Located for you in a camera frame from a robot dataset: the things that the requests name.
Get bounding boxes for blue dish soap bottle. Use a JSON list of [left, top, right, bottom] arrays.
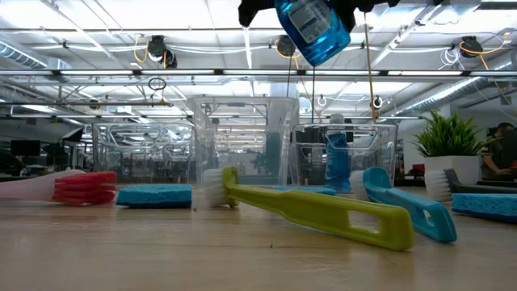
[[274, 0, 351, 68], [325, 112, 352, 194]]

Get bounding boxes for red dish brush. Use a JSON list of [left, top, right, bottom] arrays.
[[0, 168, 118, 206]]

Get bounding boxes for blue dish brush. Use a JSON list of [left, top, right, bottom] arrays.
[[349, 166, 459, 244]]

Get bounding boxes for black ceiling cable reel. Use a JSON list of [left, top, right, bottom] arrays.
[[275, 35, 298, 57], [147, 35, 179, 70], [460, 36, 480, 60]]

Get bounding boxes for tall clear plastic bin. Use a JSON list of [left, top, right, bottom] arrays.
[[186, 95, 301, 187]]

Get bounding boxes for silver air duct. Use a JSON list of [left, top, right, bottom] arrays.
[[0, 40, 49, 70], [387, 48, 517, 119]]

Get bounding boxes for grey dish brush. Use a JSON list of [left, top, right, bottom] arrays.
[[424, 167, 517, 203]]

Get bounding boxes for black monitor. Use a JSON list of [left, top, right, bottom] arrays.
[[10, 139, 42, 158]]

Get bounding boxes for green dish brush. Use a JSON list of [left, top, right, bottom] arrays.
[[193, 166, 416, 251]]

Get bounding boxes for shallow clear plastic bin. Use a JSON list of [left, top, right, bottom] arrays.
[[91, 122, 195, 185], [291, 122, 399, 191]]

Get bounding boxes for yellow cable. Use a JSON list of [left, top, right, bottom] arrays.
[[362, 11, 379, 124]]

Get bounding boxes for person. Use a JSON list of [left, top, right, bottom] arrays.
[[480, 120, 517, 182]]

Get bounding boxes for green plant in white pot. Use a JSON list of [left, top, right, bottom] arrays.
[[411, 111, 498, 186]]

